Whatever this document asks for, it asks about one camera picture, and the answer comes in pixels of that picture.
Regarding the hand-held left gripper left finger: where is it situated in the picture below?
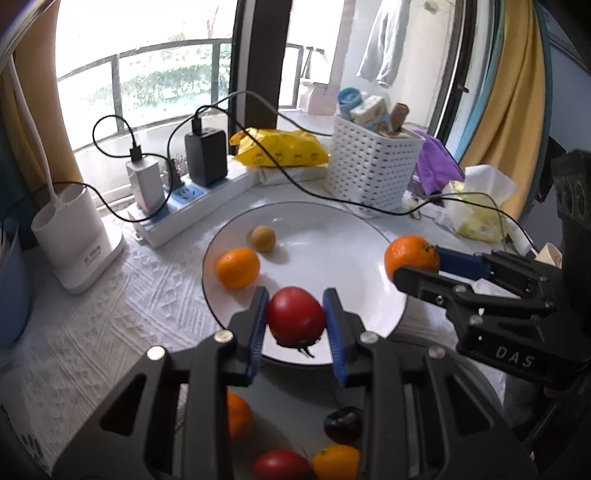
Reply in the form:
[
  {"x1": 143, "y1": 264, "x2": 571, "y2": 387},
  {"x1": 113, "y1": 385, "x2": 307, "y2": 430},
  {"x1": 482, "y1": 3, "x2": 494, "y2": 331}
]
[{"x1": 53, "y1": 286, "x2": 271, "y2": 480}]

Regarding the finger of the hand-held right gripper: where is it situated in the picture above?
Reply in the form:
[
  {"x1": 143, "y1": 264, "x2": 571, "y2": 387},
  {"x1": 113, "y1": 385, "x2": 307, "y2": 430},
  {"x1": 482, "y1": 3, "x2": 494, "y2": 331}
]
[
  {"x1": 392, "y1": 264, "x2": 561, "y2": 388},
  {"x1": 434, "y1": 246, "x2": 564, "y2": 302}
]

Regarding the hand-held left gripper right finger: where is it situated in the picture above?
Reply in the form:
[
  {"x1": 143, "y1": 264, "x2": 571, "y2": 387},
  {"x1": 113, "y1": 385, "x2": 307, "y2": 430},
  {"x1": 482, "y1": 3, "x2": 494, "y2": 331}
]
[{"x1": 322, "y1": 287, "x2": 539, "y2": 480}]

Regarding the orange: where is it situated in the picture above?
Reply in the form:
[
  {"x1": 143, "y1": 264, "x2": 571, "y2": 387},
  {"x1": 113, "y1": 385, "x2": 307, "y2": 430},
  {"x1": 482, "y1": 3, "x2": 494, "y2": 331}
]
[
  {"x1": 384, "y1": 235, "x2": 441, "y2": 281},
  {"x1": 312, "y1": 444, "x2": 361, "y2": 480},
  {"x1": 215, "y1": 248, "x2": 260, "y2": 291},
  {"x1": 227, "y1": 390, "x2": 254, "y2": 440}
]

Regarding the red tomato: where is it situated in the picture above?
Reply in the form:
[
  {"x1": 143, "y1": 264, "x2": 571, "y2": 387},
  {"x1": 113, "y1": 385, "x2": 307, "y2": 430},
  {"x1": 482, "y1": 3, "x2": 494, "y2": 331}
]
[
  {"x1": 252, "y1": 449, "x2": 315, "y2": 480},
  {"x1": 267, "y1": 286, "x2": 327, "y2": 358}
]

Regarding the brown longan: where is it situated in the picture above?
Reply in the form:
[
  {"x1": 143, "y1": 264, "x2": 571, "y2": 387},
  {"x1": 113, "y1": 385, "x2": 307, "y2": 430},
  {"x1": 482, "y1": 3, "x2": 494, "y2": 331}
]
[{"x1": 250, "y1": 225, "x2": 277, "y2": 253}]

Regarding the white plate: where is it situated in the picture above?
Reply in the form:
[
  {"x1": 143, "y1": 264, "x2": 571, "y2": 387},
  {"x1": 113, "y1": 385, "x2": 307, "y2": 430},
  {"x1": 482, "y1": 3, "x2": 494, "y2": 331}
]
[{"x1": 202, "y1": 200, "x2": 409, "y2": 367}]

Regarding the dark cherry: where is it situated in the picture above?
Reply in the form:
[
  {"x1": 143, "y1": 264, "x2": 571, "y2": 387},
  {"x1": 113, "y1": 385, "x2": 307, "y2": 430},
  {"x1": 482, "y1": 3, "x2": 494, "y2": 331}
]
[{"x1": 323, "y1": 406, "x2": 364, "y2": 446}]

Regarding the paper cup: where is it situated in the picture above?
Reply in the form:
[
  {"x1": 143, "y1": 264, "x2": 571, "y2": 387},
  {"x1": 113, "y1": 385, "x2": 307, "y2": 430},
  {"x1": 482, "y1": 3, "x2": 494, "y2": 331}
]
[{"x1": 536, "y1": 243, "x2": 563, "y2": 269}]

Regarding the yellow tissue pack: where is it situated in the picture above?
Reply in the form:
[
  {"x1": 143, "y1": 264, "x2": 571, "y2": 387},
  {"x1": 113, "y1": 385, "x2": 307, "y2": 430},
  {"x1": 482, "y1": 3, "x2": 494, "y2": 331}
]
[{"x1": 448, "y1": 182, "x2": 512, "y2": 243}]

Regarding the white tissue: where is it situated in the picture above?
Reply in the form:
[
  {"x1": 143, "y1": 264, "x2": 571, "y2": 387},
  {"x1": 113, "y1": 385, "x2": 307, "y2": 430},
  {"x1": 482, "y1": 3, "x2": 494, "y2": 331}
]
[{"x1": 464, "y1": 165, "x2": 517, "y2": 206}]

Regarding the purple cloth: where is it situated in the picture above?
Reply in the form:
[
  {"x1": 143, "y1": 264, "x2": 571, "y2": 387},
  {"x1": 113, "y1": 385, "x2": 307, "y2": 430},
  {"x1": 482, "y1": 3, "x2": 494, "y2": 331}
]
[{"x1": 412, "y1": 131, "x2": 466, "y2": 195}]

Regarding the white textured tablecloth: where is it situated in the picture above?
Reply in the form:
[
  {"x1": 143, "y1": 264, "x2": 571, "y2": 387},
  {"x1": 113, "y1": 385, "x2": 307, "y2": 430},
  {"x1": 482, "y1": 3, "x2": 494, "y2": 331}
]
[{"x1": 0, "y1": 182, "x2": 532, "y2": 474}]

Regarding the white plastic basket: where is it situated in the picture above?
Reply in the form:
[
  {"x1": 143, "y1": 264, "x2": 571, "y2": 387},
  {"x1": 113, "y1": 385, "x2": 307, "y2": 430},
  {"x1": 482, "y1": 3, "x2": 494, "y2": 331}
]
[{"x1": 324, "y1": 115, "x2": 426, "y2": 210}]

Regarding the yellow curtain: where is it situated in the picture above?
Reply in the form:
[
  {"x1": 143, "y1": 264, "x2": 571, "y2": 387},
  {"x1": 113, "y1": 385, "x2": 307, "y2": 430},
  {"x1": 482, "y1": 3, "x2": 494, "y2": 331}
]
[
  {"x1": 0, "y1": 46, "x2": 86, "y2": 185},
  {"x1": 455, "y1": 0, "x2": 550, "y2": 217}
]

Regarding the white power strip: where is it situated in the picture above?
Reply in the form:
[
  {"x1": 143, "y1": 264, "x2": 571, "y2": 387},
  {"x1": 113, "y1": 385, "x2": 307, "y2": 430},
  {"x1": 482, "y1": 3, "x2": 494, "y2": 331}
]
[{"x1": 127, "y1": 159, "x2": 262, "y2": 249}]

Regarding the white wipes packet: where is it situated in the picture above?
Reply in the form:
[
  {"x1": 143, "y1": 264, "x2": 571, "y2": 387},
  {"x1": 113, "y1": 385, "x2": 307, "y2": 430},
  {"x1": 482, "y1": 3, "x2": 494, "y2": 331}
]
[{"x1": 249, "y1": 164, "x2": 331, "y2": 186}]

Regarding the brown snack bar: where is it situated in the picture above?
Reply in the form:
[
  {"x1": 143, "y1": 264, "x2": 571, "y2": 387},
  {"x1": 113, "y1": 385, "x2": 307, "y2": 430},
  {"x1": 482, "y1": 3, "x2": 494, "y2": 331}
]
[{"x1": 390, "y1": 102, "x2": 410, "y2": 134}]

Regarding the black charger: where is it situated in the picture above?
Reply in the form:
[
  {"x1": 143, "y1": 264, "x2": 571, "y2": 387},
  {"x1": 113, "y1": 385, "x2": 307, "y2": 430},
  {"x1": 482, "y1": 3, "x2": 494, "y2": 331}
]
[{"x1": 185, "y1": 130, "x2": 229, "y2": 187}]

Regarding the printed tissue packet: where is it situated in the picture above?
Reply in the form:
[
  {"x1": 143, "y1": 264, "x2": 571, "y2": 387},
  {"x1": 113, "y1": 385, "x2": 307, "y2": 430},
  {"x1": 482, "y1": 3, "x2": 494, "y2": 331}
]
[{"x1": 349, "y1": 95, "x2": 389, "y2": 132}]

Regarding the yellow packet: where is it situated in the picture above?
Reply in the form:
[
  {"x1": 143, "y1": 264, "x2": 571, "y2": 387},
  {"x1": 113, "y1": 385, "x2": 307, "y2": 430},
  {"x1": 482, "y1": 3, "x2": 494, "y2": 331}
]
[{"x1": 229, "y1": 128, "x2": 330, "y2": 168}]

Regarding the white charger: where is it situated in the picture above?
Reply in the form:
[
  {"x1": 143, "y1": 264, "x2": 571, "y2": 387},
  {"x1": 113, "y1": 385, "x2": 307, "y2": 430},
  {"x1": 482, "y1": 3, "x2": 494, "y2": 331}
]
[{"x1": 126, "y1": 156, "x2": 166, "y2": 214}]

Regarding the blue capped bottle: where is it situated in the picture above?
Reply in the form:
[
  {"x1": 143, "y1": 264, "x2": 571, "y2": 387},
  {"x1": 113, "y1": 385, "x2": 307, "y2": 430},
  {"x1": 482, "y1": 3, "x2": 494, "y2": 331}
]
[{"x1": 337, "y1": 88, "x2": 363, "y2": 116}]

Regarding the white desk lamp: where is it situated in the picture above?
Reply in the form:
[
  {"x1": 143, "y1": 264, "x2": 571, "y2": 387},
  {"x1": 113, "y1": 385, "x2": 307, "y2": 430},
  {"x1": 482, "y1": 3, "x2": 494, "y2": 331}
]
[{"x1": 4, "y1": 58, "x2": 124, "y2": 295}]

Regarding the hanging grey garment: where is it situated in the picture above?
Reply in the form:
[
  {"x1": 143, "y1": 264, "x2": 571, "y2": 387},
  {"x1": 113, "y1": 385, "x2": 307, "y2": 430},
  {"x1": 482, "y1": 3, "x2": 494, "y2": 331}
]
[{"x1": 356, "y1": 0, "x2": 413, "y2": 88}]

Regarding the blue cup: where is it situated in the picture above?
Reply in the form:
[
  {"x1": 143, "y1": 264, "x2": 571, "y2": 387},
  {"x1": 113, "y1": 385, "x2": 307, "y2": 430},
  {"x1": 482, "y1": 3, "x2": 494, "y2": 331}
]
[{"x1": 0, "y1": 217, "x2": 33, "y2": 349}]

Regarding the white packet with green print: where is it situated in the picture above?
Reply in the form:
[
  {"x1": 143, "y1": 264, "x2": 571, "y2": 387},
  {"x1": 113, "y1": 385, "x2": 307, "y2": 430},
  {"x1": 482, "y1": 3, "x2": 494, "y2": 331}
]
[{"x1": 0, "y1": 404, "x2": 51, "y2": 476}]

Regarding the black balcony railing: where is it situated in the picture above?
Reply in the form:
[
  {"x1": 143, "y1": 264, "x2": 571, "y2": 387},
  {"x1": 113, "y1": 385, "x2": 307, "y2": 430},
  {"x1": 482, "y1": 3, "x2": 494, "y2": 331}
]
[{"x1": 58, "y1": 39, "x2": 333, "y2": 153}]

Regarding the long black plug cable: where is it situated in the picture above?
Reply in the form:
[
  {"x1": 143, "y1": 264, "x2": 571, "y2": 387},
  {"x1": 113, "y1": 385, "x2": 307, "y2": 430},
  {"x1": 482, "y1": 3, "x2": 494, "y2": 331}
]
[{"x1": 165, "y1": 115, "x2": 536, "y2": 250}]

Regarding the black looped charger cable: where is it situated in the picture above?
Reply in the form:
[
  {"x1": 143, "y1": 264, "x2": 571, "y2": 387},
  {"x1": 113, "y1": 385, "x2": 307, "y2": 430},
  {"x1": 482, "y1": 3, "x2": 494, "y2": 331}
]
[{"x1": 92, "y1": 115, "x2": 145, "y2": 162}]

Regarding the dark window frame post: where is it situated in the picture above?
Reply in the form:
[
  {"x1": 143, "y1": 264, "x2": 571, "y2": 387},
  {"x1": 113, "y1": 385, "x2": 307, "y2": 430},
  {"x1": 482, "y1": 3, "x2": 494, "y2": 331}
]
[{"x1": 229, "y1": 0, "x2": 294, "y2": 132}]

